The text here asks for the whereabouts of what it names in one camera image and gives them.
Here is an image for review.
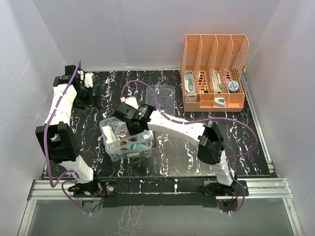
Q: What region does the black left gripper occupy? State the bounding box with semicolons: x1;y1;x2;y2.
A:
72;85;101;110

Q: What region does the clear divider tray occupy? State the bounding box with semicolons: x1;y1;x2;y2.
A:
99;118;138;151

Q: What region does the clear plastic medicine box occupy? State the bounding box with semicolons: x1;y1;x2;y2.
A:
105;131;155;161

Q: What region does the white teal dressing packet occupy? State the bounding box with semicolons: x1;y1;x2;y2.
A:
101;125;117;144

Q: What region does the teal tape packet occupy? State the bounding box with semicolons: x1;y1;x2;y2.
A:
136;139;151;148

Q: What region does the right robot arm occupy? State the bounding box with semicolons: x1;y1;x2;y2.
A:
113;103;237;195

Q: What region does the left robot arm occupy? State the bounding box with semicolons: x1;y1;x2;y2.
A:
35;64;102;197

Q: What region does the clear plastic box lid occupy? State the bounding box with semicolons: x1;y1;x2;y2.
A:
145;85;175;116

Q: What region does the grey staples box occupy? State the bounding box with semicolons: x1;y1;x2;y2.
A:
185;91;197;103

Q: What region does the blue white stapler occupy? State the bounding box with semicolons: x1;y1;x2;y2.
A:
214;97;225;107

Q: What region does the peach plastic desk organizer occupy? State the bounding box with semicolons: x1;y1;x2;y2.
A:
181;34;249;112

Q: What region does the white marker pen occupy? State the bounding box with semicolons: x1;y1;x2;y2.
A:
215;70;222;93

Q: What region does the round blue patterned tin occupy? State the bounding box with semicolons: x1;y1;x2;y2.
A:
227;80;240;93

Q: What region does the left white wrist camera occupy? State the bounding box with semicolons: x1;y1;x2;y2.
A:
81;73;95;88

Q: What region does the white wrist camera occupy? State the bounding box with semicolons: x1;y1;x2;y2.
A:
81;73;95;88
120;96;139;109

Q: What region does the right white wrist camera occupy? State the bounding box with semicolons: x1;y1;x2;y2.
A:
120;96;139;109

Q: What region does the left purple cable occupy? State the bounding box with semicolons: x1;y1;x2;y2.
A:
43;59;104;217

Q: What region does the aluminium frame rail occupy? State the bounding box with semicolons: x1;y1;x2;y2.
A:
17;179;306;236

